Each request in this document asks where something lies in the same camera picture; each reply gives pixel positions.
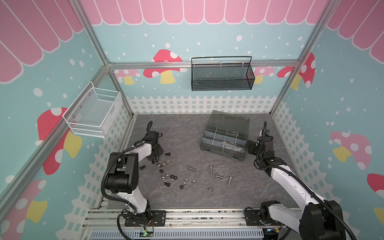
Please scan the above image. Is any grey compartment organizer box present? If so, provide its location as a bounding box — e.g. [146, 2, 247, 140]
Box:
[201, 110, 250, 161]

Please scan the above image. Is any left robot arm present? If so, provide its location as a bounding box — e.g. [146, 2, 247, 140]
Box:
[101, 131, 164, 225]

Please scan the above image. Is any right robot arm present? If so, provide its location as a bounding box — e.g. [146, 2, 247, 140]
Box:
[246, 128, 357, 240]

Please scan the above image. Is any silver nut left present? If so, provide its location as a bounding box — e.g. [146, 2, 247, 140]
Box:
[162, 174, 170, 180]

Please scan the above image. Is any white mesh wall basket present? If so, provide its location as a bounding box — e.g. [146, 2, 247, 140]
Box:
[63, 82, 123, 138]

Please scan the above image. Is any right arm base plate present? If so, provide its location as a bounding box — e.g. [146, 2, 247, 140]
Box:
[244, 208, 285, 228]

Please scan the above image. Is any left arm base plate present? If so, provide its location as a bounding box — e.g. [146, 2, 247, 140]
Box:
[124, 211, 167, 227]

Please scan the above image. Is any black mesh wall basket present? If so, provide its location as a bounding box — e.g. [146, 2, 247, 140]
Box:
[191, 56, 256, 92]

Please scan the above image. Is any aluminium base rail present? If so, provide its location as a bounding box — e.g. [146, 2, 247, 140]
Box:
[80, 207, 304, 230]

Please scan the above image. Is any white slotted cable duct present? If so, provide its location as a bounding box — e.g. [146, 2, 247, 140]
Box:
[89, 228, 265, 240]

